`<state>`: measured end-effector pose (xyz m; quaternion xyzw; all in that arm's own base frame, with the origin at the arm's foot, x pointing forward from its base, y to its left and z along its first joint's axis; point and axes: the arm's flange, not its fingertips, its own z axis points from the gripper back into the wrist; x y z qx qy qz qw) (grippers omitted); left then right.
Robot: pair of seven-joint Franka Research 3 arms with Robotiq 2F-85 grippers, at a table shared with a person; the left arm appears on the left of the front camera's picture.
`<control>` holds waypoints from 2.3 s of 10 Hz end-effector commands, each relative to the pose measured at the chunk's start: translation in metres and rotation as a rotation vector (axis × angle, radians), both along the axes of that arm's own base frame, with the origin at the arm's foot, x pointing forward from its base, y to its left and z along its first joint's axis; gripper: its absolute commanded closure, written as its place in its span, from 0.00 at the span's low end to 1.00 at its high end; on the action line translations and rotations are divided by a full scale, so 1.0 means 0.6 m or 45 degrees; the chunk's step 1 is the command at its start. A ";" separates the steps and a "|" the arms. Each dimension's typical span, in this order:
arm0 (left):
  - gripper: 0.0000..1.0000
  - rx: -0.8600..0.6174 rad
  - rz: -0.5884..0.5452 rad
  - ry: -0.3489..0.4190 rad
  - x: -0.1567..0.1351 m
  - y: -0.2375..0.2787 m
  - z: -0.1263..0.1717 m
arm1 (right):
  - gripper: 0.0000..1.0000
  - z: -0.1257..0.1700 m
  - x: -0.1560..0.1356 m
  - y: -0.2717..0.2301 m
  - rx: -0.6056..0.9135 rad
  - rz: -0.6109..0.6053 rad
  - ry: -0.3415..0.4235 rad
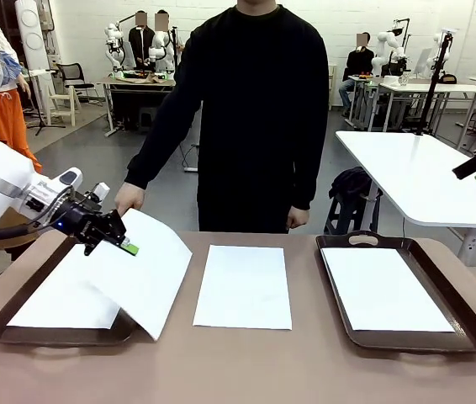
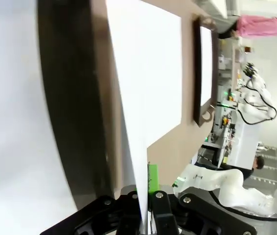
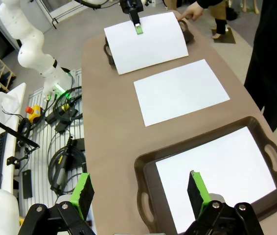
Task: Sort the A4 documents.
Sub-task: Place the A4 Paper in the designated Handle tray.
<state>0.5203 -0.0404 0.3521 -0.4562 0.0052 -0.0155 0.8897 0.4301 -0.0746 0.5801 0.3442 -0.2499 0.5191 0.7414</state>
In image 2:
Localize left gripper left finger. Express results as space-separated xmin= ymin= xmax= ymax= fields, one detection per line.
xmin=39 ymin=185 xmax=143 ymax=235

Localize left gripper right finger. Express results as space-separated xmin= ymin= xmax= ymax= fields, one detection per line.
xmin=147 ymin=163 xmax=258 ymax=235

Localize white A4 paper sheet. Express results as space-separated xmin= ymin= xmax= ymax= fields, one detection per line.
xmin=199 ymin=25 xmax=214 ymax=107
xmin=105 ymin=0 xmax=150 ymax=218
xmin=0 ymin=0 xmax=79 ymax=235

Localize white cluttered workbench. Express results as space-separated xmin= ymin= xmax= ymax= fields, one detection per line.
xmin=215 ymin=44 xmax=260 ymax=169

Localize seated dark-haired person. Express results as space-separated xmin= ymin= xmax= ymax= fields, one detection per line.
xmin=220 ymin=156 xmax=266 ymax=178

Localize person in pink sweater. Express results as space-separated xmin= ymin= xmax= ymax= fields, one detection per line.
xmin=218 ymin=14 xmax=277 ymax=49

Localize white dual-arm robot with cables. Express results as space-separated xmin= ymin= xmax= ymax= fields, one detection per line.
xmin=237 ymin=62 xmax=277 ymax=126

